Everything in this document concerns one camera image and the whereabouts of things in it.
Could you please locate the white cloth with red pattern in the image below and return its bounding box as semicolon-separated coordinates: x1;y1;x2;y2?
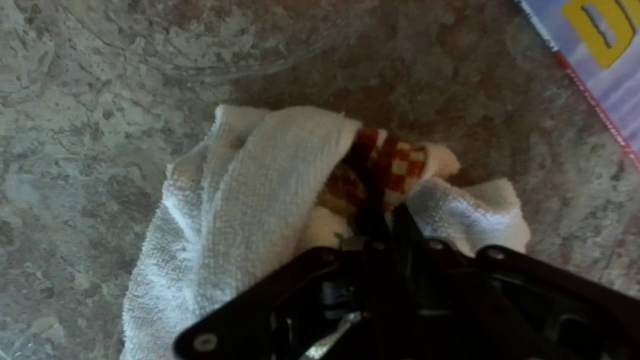
119;103;534;360

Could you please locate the mammoth picture magazine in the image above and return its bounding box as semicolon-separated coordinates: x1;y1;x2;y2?
513;0;640;173

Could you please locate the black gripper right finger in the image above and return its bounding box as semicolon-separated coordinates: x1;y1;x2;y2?
393;203;640;360

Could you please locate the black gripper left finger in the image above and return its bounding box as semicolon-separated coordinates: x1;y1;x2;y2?
174;199;396;360

